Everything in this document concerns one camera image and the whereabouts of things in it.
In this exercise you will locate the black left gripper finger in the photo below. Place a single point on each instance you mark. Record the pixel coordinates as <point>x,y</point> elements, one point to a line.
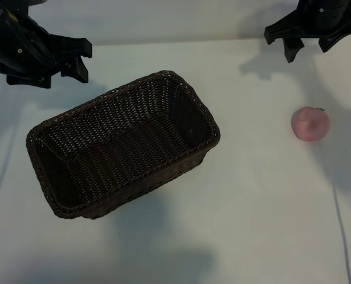
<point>66,70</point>
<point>81,71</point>

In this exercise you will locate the pink peach with green stem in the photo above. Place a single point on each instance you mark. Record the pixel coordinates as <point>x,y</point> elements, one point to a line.
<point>309,124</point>

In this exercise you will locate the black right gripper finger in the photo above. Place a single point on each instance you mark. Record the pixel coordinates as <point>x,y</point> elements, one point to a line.
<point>300,43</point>
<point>290,50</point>

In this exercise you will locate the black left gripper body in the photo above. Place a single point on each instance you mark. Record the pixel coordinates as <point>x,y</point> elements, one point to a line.
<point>18,44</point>

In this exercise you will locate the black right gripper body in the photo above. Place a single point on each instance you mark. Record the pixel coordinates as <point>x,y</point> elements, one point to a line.
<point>320,20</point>

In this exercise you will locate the dark brown woven basket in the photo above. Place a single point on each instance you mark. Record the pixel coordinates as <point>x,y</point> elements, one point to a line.
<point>122,145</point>

